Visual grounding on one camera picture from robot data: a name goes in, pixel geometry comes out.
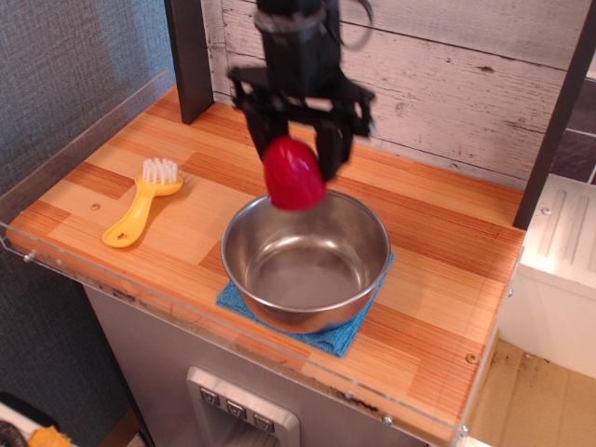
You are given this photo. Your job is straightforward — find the red toy bell pepper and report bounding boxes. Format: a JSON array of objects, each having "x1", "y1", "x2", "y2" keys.
[{"x1": 262, "y1": 136, "x2": 327, "y2": 211}]

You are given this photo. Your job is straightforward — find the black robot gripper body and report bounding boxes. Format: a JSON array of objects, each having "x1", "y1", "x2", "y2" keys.
[{"x1": 228, "y1": 25, "x2": 374, "y2": 137}]

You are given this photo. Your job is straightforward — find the silver dispenser panel with buttons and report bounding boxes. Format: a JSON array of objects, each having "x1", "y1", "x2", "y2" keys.
[{"x1": 186, "y1": 366, "x2": 301, "y2": 446}]

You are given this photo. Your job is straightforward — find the yellow object at corner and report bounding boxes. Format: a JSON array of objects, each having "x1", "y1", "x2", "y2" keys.
[{"x1": 28, "y1": 427, "x2": 74, "y2": 447}]

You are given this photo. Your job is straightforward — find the dark grey right post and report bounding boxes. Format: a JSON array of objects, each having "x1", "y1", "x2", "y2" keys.
[{"x1": 513, "y1": 1, "x2": 595, "y2": 230}]

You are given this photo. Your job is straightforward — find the silver metal bowl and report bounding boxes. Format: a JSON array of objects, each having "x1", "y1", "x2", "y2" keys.
[{"x1": 221, "y1": 191, "x2": 391, "y2": 333}]

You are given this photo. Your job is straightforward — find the grey toy cabinet front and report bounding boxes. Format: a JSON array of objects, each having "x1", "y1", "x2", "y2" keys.
[{"x1": 85, "y1": 287, "x2": 422, "y2": 446}]

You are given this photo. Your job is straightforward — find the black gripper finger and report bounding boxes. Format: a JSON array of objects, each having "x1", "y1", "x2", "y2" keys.
[
  {"x1": 244, "y1": 110, "x2": 289, "y2": 158},
  {"x1": 315, "y1": 120, "x2": 353, "y2": 182}
]

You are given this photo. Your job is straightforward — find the dark grey left post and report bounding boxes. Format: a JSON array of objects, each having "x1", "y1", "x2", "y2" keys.
[{"x1": 165, "y1": 0, "x2": 214, "y2": 125}]

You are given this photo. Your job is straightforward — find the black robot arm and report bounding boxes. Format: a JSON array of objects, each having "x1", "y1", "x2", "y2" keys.
[{"x1": 228, "y1": 1, "x2": 374, "y2": 181}]

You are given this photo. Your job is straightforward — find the yellow brush with white bristles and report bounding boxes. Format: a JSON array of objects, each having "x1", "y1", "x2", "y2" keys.
[{"x1": 102, "y1": 157, "x2": 183, "y2": 249}]

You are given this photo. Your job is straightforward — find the white toy appliance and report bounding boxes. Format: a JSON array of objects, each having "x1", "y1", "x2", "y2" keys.
[{"x1": 497, "y1": 175, "x2": 595, "y2": 376}]

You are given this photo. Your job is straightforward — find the clear acrylic guard rail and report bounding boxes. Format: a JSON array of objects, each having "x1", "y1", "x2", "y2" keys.
[{"x1": 1, "y1": 73, "x2": 523, "y2": 446}]

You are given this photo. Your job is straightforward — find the blue folded cloth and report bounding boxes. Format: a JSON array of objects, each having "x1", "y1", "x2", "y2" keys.
[{"x1": 216, "y1": 252, "x2": 396, "y2": 358}]

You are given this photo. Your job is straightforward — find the dark grey post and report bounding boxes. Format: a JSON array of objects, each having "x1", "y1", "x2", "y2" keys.
[
  {"x1": 165, "y1": 0, "x2": 214, "y2": 125},
  {"x1": 513, "y1": 1, "x2": 595, "y2": 230}
]

